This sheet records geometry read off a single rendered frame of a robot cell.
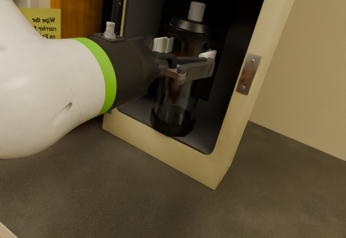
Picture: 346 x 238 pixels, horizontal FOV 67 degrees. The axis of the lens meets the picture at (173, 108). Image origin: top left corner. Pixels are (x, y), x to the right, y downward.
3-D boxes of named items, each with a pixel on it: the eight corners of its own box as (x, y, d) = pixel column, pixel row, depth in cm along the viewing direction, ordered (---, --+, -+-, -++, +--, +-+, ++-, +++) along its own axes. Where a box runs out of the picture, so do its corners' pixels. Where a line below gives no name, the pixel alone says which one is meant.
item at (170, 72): (143, 56, 39) (160, 69, 35) (172, 57, 42) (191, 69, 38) (141, 71, 40) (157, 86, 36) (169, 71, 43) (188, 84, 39)
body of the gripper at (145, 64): (149, 52, 32) (183, 44, 40) (98, 32, 35) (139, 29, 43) (139, 105, 35) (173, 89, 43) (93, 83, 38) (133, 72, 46)
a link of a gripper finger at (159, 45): (154, 54, 50) (151, 53, 51) (172, 50, 56) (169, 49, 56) (157, 39, 49) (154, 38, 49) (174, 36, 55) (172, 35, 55)
